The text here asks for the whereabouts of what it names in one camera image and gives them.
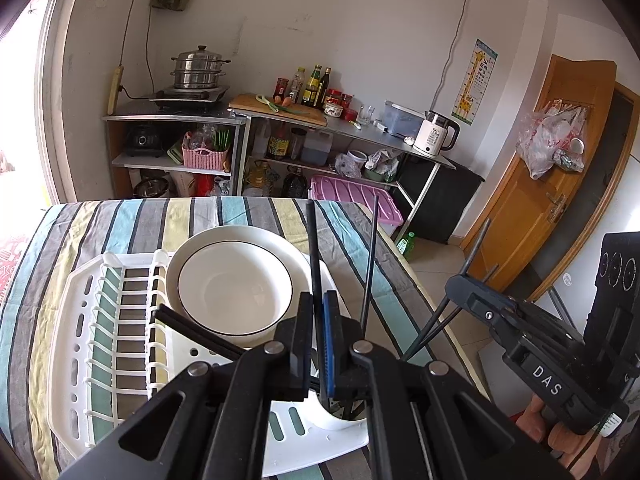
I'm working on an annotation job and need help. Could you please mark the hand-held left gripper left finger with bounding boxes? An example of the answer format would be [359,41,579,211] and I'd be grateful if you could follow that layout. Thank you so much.
[57,291,315,480]

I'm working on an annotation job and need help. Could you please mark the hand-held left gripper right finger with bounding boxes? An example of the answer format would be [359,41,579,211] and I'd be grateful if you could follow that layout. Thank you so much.
[322,290,576,480]

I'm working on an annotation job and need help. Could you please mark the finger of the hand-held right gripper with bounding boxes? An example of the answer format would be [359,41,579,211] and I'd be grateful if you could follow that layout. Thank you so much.
[445,274,585,357]

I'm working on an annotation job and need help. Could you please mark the white cup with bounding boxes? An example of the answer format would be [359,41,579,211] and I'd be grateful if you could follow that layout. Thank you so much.
[300,387,372,433]

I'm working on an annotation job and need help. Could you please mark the person's right hand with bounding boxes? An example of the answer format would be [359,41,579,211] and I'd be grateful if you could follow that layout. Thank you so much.
[517,395,601,476]

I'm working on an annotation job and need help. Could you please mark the wooden door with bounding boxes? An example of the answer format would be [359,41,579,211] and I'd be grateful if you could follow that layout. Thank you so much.
[462,54,618,301]

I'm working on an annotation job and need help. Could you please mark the small white bowl black rim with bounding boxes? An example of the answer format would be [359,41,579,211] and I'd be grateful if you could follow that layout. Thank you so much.
[177,244,295,337]

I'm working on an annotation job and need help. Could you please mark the large white bowl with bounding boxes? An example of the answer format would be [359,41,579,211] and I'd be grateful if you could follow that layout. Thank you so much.
[165,225,331,348]

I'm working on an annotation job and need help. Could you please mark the black cabinet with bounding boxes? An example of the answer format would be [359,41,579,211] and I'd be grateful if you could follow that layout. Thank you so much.
[400,155,486,246]

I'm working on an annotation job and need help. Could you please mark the pink storage box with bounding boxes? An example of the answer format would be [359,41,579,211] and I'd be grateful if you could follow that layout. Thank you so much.
[310,175,405,226]

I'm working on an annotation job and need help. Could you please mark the crumpled plastic bag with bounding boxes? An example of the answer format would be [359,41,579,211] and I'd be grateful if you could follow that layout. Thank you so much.
[367,150,401,183]

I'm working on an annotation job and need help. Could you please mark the large dark bottle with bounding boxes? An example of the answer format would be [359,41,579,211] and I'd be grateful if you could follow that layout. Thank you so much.
[282,167,307,200]

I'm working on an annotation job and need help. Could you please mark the white electric kettle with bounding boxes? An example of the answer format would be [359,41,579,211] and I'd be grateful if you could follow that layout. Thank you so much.
[412,110,460,157]

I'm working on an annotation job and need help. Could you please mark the hanging plastic bags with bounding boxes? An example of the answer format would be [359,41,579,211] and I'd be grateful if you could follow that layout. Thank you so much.
[516,101,591,181]

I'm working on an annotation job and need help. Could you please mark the yellow oil bottle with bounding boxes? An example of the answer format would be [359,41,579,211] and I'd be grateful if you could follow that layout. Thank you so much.
[245,160,268,193]

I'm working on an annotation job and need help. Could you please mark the grey plastic bag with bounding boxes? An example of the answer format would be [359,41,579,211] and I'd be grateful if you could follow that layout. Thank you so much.
[335,152,362,178]

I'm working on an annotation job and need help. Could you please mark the clear plastic storage container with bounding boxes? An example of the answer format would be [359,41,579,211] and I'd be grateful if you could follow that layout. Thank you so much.
[385,101,426,138]

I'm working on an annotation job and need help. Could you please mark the translucent jug dark liquid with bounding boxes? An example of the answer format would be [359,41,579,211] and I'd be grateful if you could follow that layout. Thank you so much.
[302,130,335,165]

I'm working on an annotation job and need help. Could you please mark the metal kitchen counter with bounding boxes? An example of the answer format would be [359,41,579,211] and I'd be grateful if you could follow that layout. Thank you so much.
[229,107,458,241]

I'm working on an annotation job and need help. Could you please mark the pink plastic basket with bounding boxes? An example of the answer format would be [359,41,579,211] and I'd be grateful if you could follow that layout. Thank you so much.
[181,132,232,170]

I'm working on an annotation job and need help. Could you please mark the white plastic dish rack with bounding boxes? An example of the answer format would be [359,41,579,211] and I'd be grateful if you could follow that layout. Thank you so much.
[47,249,373,478]

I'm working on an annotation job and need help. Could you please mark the wooden cutting board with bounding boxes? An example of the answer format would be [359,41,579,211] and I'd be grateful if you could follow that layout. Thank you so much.
[229,93,328,127]

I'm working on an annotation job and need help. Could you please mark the metal shelf unit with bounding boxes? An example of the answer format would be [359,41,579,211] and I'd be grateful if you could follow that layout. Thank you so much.
[101,99,251,201]

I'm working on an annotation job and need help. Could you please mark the striped tablecloth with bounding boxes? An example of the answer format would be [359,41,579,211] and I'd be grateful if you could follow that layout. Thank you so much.
[0,196,493,480]

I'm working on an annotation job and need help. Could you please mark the green bottle yellow label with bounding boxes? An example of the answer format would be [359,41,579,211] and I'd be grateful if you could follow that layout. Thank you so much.
[305,65,323,107]

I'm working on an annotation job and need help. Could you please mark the dark glass bottle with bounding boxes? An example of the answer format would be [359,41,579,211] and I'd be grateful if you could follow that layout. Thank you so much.
[317,67,333,110]

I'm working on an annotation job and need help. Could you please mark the clear glass bottle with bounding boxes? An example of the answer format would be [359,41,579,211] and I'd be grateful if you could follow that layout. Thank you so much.
[290,66,306,105]

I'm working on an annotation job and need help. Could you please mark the black induction cooker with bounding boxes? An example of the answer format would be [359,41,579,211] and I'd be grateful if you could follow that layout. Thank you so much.
[149,86,231,111]

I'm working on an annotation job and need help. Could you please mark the stainless steel steamer pot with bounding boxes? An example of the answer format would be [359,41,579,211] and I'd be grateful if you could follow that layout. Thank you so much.
[170,45,232,91]

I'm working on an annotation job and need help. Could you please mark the beige power strip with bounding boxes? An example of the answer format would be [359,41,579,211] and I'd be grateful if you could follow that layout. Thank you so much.
[106,65,124,117]

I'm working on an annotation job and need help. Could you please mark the metal door handle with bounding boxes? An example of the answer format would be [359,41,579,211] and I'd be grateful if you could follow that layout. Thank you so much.
[545,192,568,223]

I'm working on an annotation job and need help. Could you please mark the giraffe wall poster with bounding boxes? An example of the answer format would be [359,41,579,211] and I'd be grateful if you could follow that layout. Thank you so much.
[451,38,499,126]

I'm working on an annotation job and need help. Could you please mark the grey wall cable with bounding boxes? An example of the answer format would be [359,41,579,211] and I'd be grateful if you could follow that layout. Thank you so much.
[436,0,473,112]

